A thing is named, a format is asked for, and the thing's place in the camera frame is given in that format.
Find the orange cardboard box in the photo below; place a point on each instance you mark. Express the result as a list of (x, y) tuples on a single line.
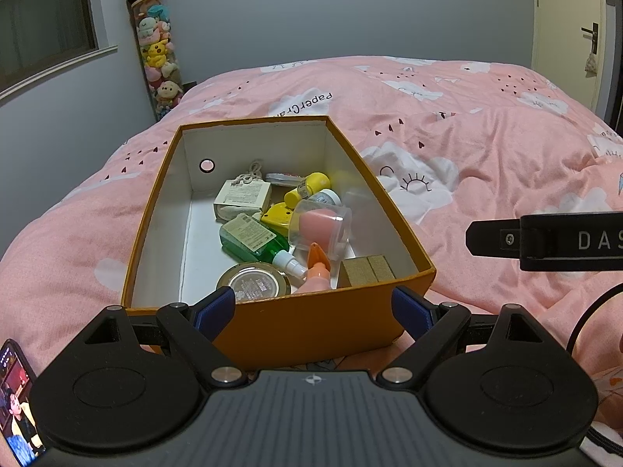
[(301, 321)]

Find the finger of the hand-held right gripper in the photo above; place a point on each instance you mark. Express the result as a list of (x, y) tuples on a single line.
[(491, 237)]

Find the small grey white jar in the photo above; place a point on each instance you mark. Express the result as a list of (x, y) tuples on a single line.
[(327, 198)]

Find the clear tube of plush toys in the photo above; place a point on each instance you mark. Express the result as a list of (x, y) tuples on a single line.
[(158, 53)]

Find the yellow bottle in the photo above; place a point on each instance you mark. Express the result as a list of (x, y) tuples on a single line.
[(311, 185)]

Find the tan sponge block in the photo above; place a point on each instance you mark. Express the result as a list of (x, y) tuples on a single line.
[(365, 270)]

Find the window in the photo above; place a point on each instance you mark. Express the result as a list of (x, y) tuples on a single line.
[(39, 9)]

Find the pink printed blanket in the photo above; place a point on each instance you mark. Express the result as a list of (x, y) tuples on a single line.
[(486, 155)]

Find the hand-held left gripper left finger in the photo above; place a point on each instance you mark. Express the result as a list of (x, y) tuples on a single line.
[(216, 309)]

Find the clear container pink sponge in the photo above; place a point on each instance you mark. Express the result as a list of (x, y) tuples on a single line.
[(316, 226)]

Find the white labelled pouch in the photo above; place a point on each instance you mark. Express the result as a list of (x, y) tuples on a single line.
[(243, 197)]

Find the cream door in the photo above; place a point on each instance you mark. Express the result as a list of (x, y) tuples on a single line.
[(564, 19)]

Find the green bottle white spray cap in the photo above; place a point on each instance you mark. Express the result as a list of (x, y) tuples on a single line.
[(250, 238)]

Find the smartphone with lit screen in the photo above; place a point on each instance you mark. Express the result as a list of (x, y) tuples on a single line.
[(17, 399)]

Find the yellow round toy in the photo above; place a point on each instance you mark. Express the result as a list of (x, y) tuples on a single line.
[(277, 216)]

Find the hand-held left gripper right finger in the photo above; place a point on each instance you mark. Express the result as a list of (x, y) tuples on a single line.
[(411, 311)]

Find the small hanging pouch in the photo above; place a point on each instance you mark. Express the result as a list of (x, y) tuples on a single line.
[(590, 64)]

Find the round silver compact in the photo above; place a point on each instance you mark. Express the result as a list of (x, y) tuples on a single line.
[(255, 284)]

